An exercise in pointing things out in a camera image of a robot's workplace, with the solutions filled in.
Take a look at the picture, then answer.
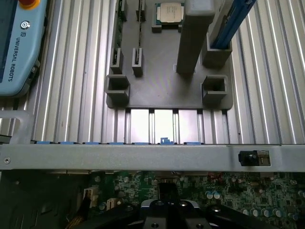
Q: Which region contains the black motherboard heat sink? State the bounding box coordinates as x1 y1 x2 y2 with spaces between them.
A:
158 182 179 203

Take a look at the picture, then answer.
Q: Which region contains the white power connector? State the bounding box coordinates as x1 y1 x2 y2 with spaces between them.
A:
83 187 99 208

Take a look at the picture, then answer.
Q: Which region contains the grey metal PC case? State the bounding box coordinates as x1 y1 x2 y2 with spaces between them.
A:
0 110 305 229

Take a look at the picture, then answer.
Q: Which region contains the green motherboard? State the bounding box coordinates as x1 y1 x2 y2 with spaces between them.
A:
89 170 305 229

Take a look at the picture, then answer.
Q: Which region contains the grey plastic parts rack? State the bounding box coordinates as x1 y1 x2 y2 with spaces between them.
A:
104 0 235 110

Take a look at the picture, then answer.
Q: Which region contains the green RAM stick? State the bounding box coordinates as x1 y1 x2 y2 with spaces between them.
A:
115 0 126 67

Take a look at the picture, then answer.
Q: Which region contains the CPU chip with silver lid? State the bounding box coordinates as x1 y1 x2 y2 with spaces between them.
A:
155 2 185 26

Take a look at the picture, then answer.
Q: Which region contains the light blue teach pendant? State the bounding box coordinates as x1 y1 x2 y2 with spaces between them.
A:
0 0 48 97

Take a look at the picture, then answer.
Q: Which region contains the braided sleeved wire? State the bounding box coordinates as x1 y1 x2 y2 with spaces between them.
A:
66 197 92 229

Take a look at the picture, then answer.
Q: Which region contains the black case intrusion switch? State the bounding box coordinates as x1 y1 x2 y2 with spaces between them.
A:
237 149 272 167

